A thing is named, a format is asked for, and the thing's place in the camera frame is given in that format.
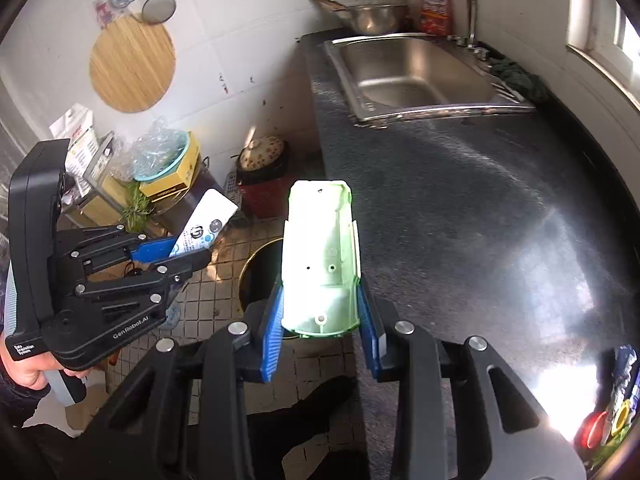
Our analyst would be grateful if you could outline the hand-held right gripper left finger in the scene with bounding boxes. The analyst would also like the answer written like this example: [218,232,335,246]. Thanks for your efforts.
[75,280,287,480]

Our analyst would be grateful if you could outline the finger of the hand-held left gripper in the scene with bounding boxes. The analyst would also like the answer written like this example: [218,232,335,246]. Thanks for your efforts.
[54,226,177,274]
[74,248,214,307]

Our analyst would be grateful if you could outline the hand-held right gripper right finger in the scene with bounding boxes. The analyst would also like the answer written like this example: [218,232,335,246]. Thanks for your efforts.
[356,279,587,480]

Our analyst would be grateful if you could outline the dark trash bin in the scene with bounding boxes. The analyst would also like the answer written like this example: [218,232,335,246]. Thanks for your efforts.
[237,239,301,342]

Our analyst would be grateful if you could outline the person's left forearm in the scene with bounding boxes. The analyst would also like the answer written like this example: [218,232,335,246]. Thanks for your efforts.
[0,370,66,431]

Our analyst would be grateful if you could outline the person's left hand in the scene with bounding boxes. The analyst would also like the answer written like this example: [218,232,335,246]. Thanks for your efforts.
[0,344,101,391]

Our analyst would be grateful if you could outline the green leafy vegetables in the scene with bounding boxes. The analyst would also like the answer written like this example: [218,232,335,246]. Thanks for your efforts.
[120,182,156,233]

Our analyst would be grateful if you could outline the dark metal pot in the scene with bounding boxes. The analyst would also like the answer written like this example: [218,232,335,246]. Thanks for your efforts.
[155,157,236,236]

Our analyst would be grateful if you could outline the yellow cardboard box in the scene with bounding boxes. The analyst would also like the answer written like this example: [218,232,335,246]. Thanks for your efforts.
[139,132,202,198]

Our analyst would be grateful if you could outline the light blue bowl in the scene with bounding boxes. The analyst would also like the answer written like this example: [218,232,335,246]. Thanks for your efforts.
[131,130,192,182]

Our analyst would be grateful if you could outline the silver packet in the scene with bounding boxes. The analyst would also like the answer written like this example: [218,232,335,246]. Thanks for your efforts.
[82,131,116,196]

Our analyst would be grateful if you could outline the clear plastic bag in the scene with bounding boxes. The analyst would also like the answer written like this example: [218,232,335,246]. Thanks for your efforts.
[112,116,188,181]

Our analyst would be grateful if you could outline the red bucket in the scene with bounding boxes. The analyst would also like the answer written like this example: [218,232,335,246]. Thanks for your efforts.
[237,177,293,218]

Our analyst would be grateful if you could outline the white printed package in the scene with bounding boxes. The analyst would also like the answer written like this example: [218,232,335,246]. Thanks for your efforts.
[49,104,98,178]

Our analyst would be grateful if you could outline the black pot with floral lid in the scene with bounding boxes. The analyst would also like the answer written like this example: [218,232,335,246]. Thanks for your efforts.
[235,135,291,186]

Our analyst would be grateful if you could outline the round wooden cutting board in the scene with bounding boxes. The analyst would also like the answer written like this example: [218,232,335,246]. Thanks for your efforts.
[89,14,177,113]

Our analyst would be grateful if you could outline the stainless steel sink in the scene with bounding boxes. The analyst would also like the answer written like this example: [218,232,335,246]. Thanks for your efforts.
[324,34,537,122]

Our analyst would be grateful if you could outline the dark green cloth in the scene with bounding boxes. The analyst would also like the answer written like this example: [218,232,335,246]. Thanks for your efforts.
[487,55,548,103]

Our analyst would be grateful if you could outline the metal bowl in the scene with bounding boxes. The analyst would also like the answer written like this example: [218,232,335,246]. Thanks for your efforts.
[332,4,410,36]

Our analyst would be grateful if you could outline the chrome faucet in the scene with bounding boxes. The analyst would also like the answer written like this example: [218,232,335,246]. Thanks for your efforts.
[422,0,488,58]

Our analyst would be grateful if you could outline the white window frame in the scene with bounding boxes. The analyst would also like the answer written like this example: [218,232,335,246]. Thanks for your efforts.
[565,0,640,116]

